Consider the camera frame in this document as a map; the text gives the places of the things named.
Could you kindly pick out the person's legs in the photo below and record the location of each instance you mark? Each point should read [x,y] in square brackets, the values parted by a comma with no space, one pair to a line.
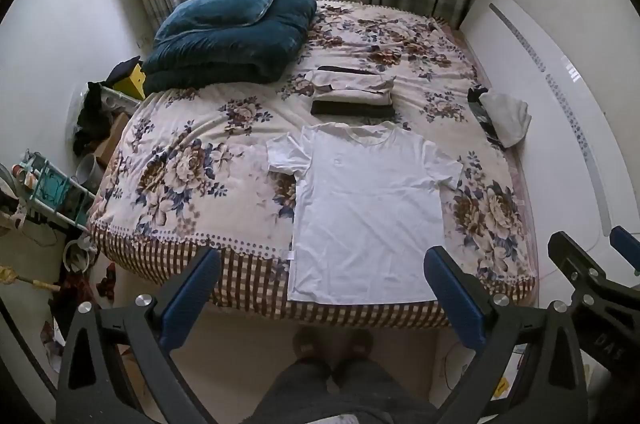
[345,396]

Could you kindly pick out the folded beige garment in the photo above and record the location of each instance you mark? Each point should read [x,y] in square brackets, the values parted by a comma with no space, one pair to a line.
[350,87]

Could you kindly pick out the white t-shirt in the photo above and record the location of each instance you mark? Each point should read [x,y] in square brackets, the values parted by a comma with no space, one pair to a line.
[362,209]

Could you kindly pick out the black clothing heap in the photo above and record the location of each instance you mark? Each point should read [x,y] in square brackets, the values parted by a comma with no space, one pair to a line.
[92,119]

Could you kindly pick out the green metal rack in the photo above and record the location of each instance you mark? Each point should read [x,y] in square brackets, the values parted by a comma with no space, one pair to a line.
[55,189]

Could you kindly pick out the grey slipper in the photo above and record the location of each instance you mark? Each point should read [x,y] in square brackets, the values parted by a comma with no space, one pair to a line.
[310,344]
[359,343]

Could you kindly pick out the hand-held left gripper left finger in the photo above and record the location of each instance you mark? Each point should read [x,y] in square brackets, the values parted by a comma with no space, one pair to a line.
[190,299]

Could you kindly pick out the white cloth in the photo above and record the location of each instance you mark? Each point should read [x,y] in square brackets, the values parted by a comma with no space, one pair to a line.
[510,117]

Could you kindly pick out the dark blue quilt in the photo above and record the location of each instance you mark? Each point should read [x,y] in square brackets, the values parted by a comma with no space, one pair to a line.
[225,54]

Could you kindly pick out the dark blue pillow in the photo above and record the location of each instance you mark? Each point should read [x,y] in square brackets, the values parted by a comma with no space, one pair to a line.
[225,7]

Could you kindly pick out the cardboard box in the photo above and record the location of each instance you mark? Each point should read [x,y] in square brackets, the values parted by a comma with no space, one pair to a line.
[112,139]

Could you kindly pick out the grey bucket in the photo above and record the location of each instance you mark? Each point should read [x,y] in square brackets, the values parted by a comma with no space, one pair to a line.
[89,169]

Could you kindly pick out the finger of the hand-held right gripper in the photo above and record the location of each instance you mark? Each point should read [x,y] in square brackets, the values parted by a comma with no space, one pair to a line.
[626,243]
[575,261]

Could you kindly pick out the floral blanket bed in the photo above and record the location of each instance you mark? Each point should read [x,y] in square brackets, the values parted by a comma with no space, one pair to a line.
[210,144]

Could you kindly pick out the dark patterned cloth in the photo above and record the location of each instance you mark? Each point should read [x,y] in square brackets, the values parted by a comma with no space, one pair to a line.
[482,114]

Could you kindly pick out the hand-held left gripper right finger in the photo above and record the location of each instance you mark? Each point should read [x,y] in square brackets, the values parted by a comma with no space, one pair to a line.
[456,299]

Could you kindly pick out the white headboard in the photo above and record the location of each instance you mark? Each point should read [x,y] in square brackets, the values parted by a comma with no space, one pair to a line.
[550,114]

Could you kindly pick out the red cloth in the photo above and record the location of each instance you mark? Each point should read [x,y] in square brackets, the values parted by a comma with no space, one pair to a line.
[106,281]

